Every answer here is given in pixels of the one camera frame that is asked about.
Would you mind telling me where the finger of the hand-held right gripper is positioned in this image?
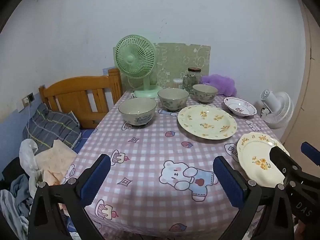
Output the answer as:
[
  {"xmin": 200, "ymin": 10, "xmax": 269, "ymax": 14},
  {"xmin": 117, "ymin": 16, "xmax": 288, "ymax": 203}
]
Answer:
[
  {"xmin": 301, "ymin": 142, "xmax": 320, "ymax": 167},
  {"xmin": 269, "ymin": 146, "xmax": 302, "ymax": 183}
]

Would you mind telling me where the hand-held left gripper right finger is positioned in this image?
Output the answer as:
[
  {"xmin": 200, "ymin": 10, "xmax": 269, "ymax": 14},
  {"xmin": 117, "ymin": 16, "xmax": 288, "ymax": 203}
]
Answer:
[{"xmin": 212, "ymin": 156, "xmax": 296, "ymax": 240}]

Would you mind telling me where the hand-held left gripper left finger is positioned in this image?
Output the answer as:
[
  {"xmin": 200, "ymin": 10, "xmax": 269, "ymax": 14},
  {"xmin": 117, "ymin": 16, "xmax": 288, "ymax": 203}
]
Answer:
[{"xmin": 27, "ymin": 154, "xmax": 112, "ymax": 240}]

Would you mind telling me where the scalloped yellow floral plate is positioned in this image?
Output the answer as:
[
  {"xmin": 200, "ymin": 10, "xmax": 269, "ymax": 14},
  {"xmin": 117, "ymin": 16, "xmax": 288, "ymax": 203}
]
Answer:
[{"xmin": 236, "ymin": 132, "xmax": 290, "ymax": 188}]

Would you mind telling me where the large round floral plate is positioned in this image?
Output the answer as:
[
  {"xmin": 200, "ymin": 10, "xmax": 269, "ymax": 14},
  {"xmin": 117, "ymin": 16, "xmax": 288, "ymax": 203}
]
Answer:
[{"xmin": 177, "ymin": 105, "xmax": 237, "ymax": 140}]

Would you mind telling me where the white red-rimmed deep plate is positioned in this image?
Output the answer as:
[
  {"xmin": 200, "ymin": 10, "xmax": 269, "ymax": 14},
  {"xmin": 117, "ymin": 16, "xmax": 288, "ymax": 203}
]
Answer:
[{"xmin": 223, "ymin": 97, "xmax": 257, "ymax": 117}]

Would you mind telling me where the floral ceramic bowl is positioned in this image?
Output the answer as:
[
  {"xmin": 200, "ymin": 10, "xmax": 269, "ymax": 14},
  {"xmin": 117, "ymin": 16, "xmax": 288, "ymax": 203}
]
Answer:
[
  {"xmin": 192, "ymin": 84, "xmax": 219, "ymax": 104},
  {"xmin": 118, "ymin": 97, "xmax": 157, "ymax": 128},
  {"xmin": 157, "ymin": 88, "xmax": 190, "ymax": 112}
]

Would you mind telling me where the peach cloth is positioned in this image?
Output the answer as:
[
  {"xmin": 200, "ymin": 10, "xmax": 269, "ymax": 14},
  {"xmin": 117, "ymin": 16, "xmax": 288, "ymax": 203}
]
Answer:
[{"xmin": 35, "ymin": 140, "xmax": 78, "ymax": 185}]

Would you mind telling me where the blue bed sheet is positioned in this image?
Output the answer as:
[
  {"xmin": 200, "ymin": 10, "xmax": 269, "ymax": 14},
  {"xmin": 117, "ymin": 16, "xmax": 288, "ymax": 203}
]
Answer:
[{"xmin": 72, "ymin": 129, "xmax": 98, "ymax": 155}]

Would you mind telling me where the white desk fan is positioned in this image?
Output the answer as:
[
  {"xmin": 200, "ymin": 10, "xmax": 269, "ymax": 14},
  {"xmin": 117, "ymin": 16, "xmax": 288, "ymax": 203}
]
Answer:
[{"xmin": 259, "ymin": 89, "xmax": 294, "ymax": 130}]

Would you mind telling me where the pink checked printed tablecloth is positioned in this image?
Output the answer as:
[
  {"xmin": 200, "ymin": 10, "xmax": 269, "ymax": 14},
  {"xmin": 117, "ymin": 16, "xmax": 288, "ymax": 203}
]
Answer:
[{"xmin": 60, "ymin": 90, "xmax": 284, "ymax": 240}]

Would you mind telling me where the grey plaid pillow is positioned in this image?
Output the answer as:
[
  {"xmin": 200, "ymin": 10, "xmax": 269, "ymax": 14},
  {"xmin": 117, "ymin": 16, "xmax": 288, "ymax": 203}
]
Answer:
[{"xmin": 22, "ymin": 104, "xmax": 82, "ymax": 153}]

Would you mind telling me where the beige wooden panel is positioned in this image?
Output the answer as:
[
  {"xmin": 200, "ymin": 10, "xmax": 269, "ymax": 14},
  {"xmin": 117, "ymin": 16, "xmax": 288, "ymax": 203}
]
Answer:
[{"xmin": 297, "ymin": 0, "xmax": 320, "ymax": 150}]

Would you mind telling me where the white plastic bag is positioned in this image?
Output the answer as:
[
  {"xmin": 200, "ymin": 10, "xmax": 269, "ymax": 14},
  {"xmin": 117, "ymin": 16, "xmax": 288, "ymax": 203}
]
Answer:
[{"xmin": 19, "ymin": 139, "xmax": 44, "ymax": 193}]

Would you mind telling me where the blue-grey clothes pile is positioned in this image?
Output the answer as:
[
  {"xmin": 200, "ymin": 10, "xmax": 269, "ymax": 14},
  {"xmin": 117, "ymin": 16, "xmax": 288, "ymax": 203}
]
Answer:
[{"xmin": 0, "ymin": 174, "xmax": 34, "ymax": 240}]

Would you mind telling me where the dark garment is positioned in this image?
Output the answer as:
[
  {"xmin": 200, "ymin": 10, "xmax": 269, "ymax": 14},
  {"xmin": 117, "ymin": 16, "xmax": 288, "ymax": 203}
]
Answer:
[{"xmin": 1, "ymin": 156, "xmax": 28, "ymax": 180}]

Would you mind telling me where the wooden bed headboard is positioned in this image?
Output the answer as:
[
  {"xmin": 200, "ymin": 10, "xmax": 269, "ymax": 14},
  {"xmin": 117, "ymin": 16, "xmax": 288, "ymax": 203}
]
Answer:
[{"xmin": 38, "ymin": 68, "xmax": 123, "ymax": 130}]

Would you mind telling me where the purple plush toy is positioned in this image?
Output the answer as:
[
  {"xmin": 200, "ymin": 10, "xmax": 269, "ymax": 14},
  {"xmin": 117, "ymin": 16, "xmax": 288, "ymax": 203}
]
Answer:
[{"xmin": 201, "ymin": 74, "xmax": 237, "ymax": 96}]

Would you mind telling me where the pale blue card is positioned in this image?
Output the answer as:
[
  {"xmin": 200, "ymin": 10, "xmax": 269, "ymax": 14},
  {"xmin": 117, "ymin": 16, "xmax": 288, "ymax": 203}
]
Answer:
[{"xmin": 102, "ymin": 67, "xmax": 118, "ymax": 77}]

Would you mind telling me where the glass jar with dark lid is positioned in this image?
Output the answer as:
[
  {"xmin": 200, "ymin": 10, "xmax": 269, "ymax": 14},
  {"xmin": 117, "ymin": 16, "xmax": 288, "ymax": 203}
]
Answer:
[{"xmin": 182, "ymin": 67, "xmax": 202, "ymax": 93}]

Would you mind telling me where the green desk fan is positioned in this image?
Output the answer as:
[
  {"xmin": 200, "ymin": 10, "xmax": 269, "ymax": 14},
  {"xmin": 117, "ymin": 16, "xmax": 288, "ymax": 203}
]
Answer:
[{"xmin": 113, "ymin": 35, "xmax": 163, "ymax": 99}]

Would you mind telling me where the green patterned board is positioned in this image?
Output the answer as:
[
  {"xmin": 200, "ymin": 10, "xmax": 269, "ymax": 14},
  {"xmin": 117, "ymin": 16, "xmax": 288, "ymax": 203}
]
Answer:
[{"xmin": 150, "ymin": 42, "xmax": 211, "ymax": 90}]

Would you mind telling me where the white charger cable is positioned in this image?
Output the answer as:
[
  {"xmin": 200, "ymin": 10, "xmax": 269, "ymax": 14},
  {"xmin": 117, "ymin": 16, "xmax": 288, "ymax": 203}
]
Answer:
[{"xmin": 27, "ymin": 101, "xmax": 32, "ymax": 140}]

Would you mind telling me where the wall socket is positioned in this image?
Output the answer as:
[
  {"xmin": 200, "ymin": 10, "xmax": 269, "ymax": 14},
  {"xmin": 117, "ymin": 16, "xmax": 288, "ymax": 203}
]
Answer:
[{"xmin": 22, "ymin": 92, "xmax": 35, "ymax": 105}]

